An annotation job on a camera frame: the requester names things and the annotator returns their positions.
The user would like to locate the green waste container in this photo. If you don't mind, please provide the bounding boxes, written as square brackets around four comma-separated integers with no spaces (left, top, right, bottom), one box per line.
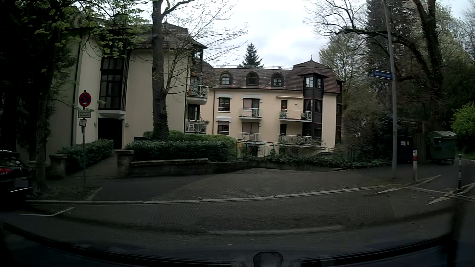
[427,131,458,164]

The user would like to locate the grey lamp post with sign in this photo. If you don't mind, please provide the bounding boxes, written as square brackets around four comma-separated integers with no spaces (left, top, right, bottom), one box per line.
[370,0,399,180]

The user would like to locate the metal railing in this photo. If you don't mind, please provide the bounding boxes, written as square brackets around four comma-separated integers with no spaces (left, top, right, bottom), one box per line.
[236,139,357,161]

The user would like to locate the road markings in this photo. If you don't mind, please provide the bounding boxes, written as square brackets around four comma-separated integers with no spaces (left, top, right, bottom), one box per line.
[19,175,475,217]

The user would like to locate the grey asphalt road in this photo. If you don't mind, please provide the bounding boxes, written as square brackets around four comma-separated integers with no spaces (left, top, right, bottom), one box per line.
[0,159,475,256]

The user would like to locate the dark waste bin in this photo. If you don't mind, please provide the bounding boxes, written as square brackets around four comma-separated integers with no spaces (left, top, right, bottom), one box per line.
[397,134,414,164]

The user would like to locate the low green hedge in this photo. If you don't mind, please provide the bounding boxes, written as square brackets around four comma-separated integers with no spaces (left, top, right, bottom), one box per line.
[56,139,115,174]

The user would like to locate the leafy tree with dark trunk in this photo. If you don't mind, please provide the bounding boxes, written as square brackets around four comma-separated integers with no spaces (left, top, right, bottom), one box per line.
[0,0,149,191]

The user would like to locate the light green bush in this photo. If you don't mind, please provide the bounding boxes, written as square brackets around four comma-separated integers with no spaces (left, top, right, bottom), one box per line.
[451,102,475,138]

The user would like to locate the dark parked car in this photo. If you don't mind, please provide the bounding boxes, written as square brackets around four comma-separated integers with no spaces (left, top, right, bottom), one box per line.
[0,150,35,208]

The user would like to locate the cream building with brown roof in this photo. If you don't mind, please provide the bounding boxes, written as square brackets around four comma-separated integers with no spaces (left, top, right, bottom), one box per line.
[15,9,345,164]

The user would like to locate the car's own bonnet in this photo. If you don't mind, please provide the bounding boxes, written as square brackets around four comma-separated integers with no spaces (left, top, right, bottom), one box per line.
[0,222,475,267]

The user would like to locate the round no-parking road sign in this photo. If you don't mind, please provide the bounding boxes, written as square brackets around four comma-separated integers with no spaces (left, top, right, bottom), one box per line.
[77,90,93,190]

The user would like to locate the large bare tree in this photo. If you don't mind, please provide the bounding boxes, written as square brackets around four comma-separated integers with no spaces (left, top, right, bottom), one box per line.
[141,0,248,141]

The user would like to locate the low stone wall with pillars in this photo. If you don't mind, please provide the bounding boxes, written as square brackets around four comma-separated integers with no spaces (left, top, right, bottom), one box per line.
[48,149,260,178]

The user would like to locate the trimmed green hedge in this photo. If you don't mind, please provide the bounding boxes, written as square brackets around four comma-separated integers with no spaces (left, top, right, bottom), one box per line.
[125,130,238,162]

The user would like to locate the dark conifer tree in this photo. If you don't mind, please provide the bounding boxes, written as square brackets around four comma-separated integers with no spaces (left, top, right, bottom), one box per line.
[237,42,265,69]

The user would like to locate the group of tall trees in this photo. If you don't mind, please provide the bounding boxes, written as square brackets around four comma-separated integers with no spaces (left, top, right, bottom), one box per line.
[304,0,475,164]

